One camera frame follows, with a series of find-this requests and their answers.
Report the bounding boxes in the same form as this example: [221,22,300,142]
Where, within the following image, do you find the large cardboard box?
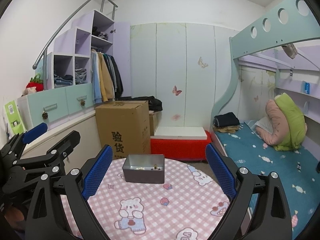
[95,100,152,160]

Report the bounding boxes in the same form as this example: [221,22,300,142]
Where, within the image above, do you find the black rolled garments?
[92,26,109,40]

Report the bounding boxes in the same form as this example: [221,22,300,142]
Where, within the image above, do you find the folded navy clothes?
[214,112,240,127]

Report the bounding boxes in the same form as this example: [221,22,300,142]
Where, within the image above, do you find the red covered bench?
[150,130,211,162]

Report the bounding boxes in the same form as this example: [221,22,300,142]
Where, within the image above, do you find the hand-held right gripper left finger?
[25,144,113,240]

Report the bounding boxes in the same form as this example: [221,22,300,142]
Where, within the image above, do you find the white pillow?
[255,117,275,134]

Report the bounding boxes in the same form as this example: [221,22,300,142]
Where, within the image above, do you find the pink checked tablecloth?
[60,155,230,240]

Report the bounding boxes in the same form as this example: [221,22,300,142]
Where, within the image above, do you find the grey metal handrail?
[32,0,118,69]

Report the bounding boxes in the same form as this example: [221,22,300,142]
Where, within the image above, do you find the teal drawer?
[65,82,95,117]
[26,91,69,130]

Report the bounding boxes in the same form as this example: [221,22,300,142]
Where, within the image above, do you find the silver metal tin box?
[122,154,165,184]

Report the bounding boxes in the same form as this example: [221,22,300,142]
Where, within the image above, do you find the folded tan garment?
[216,124,242,133]

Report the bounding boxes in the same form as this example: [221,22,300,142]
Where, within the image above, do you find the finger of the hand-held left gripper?
[0,123,48,165]
[10,130,81,178]

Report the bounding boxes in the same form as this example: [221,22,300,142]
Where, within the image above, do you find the white curved panel wardrobe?
[130,22,238,130]

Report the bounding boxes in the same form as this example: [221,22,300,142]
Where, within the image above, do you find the pile of black clothes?
[120,96,163,113]

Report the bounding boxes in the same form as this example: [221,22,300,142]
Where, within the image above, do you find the purple cubby shelf unit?
[35,9,131,105]

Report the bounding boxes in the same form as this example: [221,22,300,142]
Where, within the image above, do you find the folded jeans stack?
[74,68,87,85]
[54,74,73,88]

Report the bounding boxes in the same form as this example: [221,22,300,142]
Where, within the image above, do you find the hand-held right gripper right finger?
[205,143,293,240]

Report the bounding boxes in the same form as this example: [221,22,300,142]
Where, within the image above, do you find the white board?
[154,126,208,140]

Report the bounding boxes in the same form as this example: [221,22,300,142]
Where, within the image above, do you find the beige hanging pouch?
[282,44,298,59]

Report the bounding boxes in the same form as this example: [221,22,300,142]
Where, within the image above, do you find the white low cabinet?
[17,110,105,160]

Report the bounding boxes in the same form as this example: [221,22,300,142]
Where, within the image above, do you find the small cardboard box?
[149,111,159,137]

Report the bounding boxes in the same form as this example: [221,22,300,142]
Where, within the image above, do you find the green paper pack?
[4,100,25,134]

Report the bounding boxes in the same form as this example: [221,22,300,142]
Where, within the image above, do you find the red strawberry plush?
[26,74,44,93]

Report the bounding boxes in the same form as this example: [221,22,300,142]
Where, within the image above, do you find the row of hanging clothes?
[90,46,123,104]

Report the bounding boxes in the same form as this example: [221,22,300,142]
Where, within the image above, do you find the pink and green plush pillow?
[265,93,307,152]

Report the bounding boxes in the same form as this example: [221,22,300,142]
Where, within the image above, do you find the teal printed bedsheet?
[215,120,320,240]

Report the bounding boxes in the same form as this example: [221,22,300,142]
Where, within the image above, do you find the teal and purple bunk bed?
[211,0,320,240]

